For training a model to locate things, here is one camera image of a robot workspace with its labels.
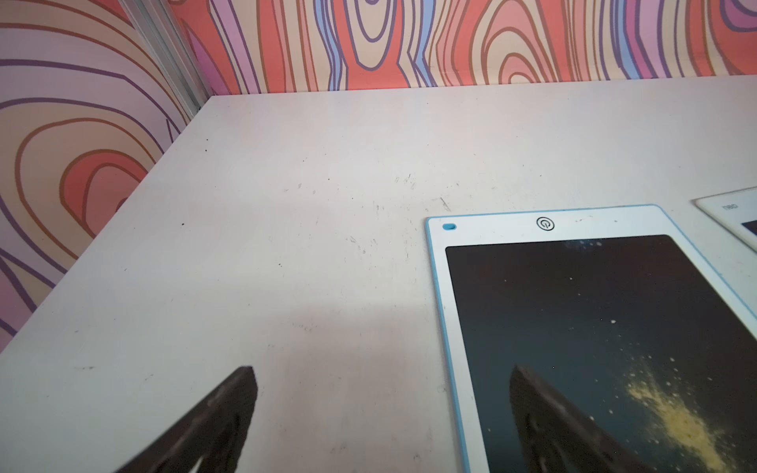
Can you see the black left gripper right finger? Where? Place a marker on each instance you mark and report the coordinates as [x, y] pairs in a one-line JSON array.
[[555, 436]]

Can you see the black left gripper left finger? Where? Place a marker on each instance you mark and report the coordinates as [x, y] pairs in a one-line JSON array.
[[210, 437]]

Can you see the white drawing tablet middle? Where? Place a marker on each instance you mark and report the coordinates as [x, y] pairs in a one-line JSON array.
[[735, 211]]

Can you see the blue white drawing tablet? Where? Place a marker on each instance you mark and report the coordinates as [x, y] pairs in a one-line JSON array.
[[616, 309]]

